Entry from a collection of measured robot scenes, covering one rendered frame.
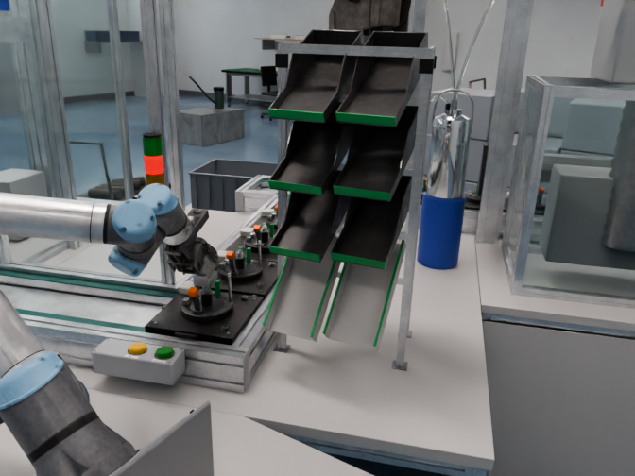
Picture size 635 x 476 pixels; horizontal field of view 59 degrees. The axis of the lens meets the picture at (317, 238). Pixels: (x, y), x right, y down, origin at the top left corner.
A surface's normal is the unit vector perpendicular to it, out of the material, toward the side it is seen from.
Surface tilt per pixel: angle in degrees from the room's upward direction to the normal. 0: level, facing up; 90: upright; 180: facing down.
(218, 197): 90
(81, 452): 30
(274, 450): 0
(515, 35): 90
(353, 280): 45
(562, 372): 90
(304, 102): 25
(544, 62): 90
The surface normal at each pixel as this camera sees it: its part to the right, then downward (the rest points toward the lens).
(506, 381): -0.22, 0.33
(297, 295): -0.26, -0.44
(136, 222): 0.27, -0.32
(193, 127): -0.54, 0.29
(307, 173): -0.14, -0.72
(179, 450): 0.86, 0.20
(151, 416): 0.03, -0.94
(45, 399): 0.43, -0.42
